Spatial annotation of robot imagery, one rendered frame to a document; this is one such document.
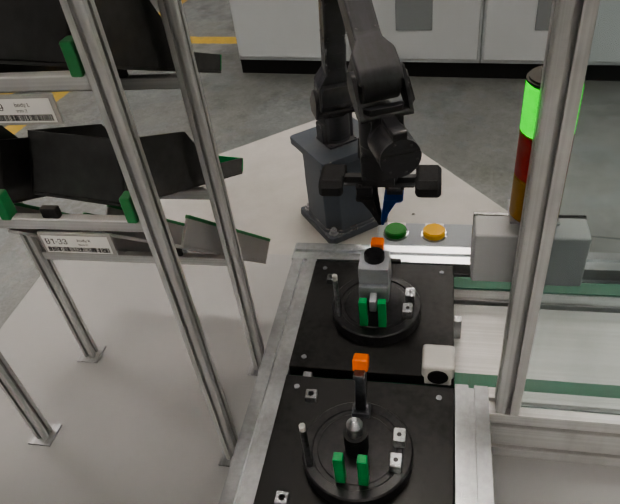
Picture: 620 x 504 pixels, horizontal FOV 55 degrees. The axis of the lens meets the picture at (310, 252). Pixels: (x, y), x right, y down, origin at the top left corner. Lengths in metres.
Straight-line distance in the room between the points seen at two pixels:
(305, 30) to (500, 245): 3.47
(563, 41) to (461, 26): 3.33
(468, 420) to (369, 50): 0.51
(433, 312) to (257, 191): 0.66
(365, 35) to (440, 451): 0.56
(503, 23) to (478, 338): 3.00
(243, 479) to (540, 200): 0.50
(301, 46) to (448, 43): 0.94
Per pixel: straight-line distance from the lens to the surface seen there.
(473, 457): 0.83
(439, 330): 0.94
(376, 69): 0.83
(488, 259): 0.70
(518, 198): 0.65
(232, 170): 0.89
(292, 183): 1.48
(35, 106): 0.61
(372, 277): 0.88
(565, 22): 0.54
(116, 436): 1.05
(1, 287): 2.99
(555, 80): 0.56
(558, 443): 0.92
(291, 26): 4.09
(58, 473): 1.05
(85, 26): 0.55
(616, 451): 0.95
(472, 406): 0.88
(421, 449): 0.81
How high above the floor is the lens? 1.66
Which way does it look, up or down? 40 degrees down
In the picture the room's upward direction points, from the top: 8 degrees counter-clockwise
